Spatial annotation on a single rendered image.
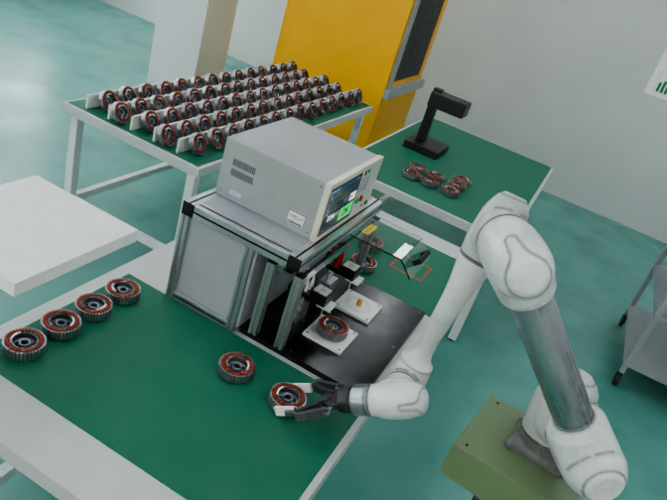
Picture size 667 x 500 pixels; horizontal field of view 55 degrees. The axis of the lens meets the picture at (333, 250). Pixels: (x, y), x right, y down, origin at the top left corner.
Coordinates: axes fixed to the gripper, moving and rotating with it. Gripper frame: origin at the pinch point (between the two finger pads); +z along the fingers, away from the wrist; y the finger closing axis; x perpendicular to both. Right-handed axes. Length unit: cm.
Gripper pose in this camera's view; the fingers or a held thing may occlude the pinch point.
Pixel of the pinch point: (288, 399)
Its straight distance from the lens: 193.6
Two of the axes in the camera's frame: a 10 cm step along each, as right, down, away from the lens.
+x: -2.1, -9.3, -3.2
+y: 3.2, -3.7, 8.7
